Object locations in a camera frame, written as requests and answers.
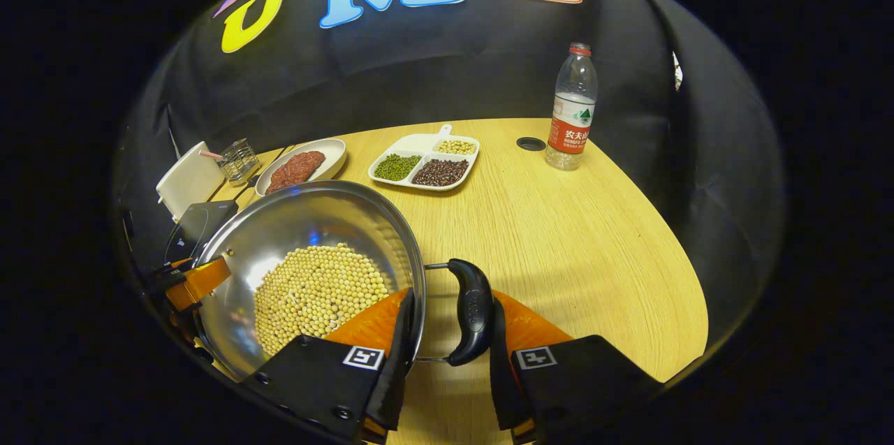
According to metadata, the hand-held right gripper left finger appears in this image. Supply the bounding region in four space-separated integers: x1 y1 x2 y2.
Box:
241 286 418 444

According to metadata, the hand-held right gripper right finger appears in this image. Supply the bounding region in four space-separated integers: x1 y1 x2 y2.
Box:
488 290 664 444

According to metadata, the black induction cooktop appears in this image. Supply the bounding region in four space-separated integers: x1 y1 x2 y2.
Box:
164 200 240 264

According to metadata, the pile of soybeans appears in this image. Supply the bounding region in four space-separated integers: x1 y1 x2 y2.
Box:
253 242 393 358

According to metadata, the steel pot with black handle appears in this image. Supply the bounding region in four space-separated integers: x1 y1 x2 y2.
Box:
192 180 497 383

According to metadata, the white toaster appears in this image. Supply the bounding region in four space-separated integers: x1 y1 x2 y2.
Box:
155 141 228 222

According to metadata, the red meat slice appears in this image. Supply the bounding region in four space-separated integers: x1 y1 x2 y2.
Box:
288 150 326 180
265 164 302 196

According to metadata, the round white plate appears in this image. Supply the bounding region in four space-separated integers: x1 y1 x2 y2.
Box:
255 138 348 198

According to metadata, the heap of dark red beans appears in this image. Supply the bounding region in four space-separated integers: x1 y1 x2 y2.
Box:
411 159 469 187

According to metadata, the heap of green beans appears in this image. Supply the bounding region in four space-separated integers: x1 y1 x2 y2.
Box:
374 154 422 182

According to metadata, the white divided tray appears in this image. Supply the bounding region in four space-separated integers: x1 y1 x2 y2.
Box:
367 124 481 192

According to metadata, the clear water bottle red label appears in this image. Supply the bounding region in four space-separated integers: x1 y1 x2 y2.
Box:
545 43 599 172

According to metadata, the black backdrop cloth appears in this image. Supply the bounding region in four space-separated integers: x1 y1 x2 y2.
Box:
112 0 786 362

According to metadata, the wire mesh basket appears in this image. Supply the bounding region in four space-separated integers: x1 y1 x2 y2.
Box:
220 138 261 186

